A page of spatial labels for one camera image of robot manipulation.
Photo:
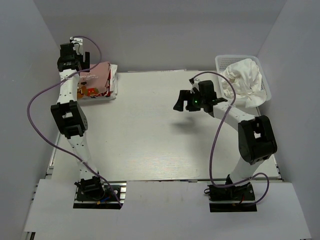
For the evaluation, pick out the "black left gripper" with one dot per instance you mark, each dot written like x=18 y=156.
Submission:
x=85 y=65

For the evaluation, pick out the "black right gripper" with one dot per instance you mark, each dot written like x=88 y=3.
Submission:
x=184 y=95

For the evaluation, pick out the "pink printed t shirt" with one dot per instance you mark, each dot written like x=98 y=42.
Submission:
x=95 y=83

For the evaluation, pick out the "red white t shirt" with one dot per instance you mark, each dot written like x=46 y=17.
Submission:
x=113 y=91

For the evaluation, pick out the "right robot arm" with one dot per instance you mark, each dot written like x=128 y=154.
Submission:
x=256 y=139

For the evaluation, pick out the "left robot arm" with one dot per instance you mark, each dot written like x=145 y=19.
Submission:
x=67 y=113

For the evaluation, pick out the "white perforated plastic basket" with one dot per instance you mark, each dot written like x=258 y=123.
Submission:
x=222 y=61

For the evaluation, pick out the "white crumpled t shirt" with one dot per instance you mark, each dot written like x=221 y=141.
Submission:
x=244 y=79

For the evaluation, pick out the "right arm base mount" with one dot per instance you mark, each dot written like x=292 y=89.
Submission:
x=235 y=199

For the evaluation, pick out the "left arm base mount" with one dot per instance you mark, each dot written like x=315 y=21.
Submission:
x=95 y=194

